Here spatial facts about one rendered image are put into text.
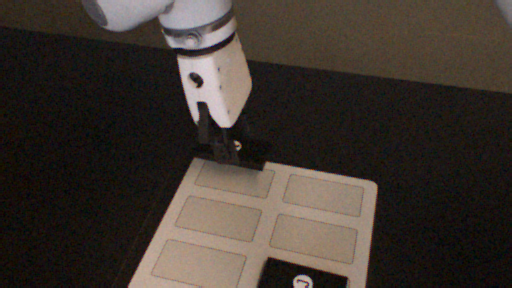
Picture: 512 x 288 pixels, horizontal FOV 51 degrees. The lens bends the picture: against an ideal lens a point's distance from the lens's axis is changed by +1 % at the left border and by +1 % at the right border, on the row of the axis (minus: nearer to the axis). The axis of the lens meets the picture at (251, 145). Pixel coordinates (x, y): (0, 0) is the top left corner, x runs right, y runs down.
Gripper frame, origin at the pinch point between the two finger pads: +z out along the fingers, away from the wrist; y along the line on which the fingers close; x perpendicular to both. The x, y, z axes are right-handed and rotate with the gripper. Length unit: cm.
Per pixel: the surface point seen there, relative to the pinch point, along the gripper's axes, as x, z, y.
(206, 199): 3.9, 6.9, -4.9
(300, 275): -11.2, 8.9, -14.2
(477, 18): -36, 63, 150
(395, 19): -7, 60, 149
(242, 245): -3.0, 8.4, -11.0
